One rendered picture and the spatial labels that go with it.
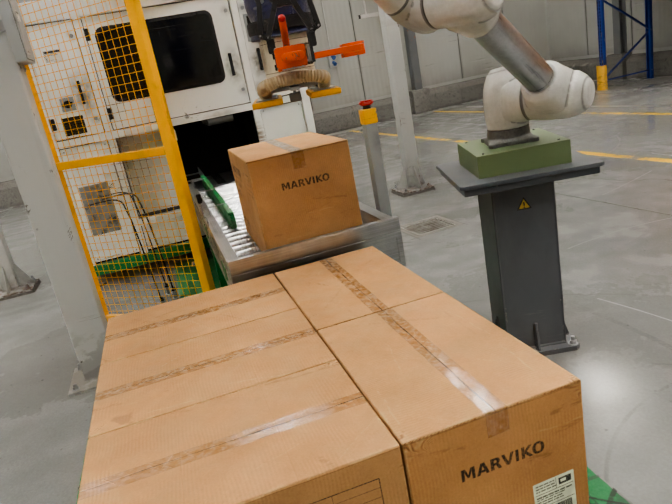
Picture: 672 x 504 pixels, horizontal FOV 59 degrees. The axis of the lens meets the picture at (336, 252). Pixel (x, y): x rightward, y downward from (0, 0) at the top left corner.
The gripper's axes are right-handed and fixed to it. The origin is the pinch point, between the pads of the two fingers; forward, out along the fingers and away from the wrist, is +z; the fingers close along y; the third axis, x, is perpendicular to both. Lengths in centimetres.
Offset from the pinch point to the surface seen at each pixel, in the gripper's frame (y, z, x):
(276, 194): 15, 47, -70
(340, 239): -5, 69, -70
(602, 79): -506, 109, -833
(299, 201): 7, 51, -72
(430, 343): -19, 73, 23
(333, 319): 3, 73, -4
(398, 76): -92, 25, -379
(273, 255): 21, 68, -64
